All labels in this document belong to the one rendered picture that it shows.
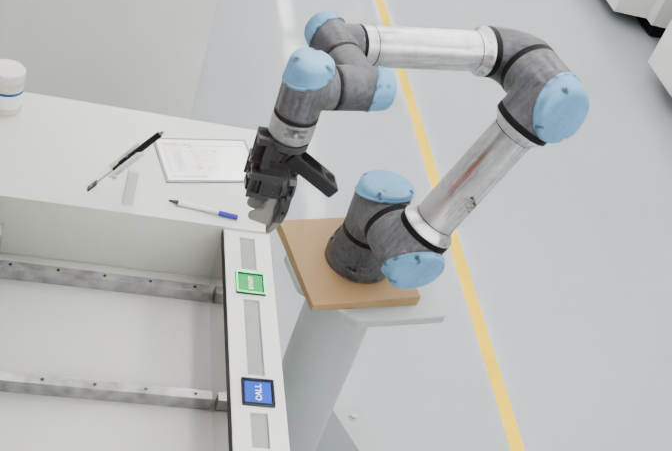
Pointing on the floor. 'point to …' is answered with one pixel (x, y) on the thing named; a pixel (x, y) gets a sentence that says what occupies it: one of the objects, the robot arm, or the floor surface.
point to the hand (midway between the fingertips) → (272, 226)
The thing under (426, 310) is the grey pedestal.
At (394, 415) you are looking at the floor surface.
